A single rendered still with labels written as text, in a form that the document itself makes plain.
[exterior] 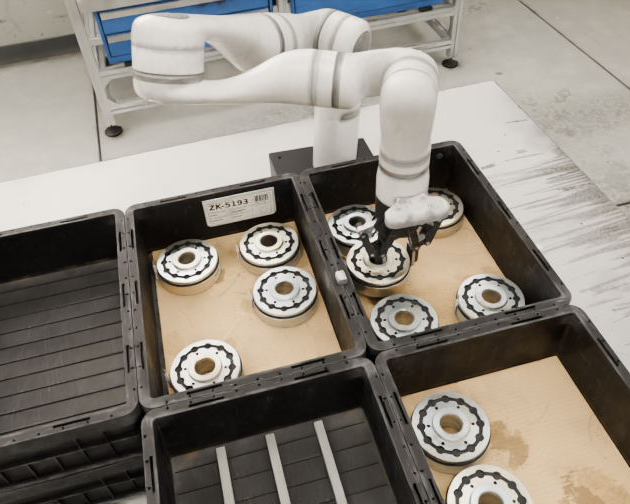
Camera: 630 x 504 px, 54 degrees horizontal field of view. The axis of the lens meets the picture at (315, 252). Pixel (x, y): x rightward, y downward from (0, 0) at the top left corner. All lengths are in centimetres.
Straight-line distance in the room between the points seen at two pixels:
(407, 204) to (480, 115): 83
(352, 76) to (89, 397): 58
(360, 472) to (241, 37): 61
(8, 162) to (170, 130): 71
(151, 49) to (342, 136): 53
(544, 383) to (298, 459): 36
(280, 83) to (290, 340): 39
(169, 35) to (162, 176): 73
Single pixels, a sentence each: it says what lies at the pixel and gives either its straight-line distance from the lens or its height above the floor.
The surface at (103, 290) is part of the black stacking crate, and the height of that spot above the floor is 83.
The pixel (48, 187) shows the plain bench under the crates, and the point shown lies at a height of 70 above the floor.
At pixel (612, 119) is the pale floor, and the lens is 307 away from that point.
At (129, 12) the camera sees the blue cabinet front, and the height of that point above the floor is 53.
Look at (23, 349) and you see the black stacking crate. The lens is 108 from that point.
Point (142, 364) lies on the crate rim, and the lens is 88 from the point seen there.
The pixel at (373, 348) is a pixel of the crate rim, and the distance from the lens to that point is 83.
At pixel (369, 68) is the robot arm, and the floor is 120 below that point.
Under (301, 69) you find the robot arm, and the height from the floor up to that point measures 122.
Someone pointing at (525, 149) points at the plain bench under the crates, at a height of 70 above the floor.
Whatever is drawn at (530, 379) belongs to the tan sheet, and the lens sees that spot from 96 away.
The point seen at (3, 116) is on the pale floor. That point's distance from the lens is 337.
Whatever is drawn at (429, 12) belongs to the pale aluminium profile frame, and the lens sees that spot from 310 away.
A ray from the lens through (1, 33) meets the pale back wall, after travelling 377.
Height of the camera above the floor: 161
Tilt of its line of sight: 46 degrees down
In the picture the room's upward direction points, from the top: 4 degrees counter-clockwise
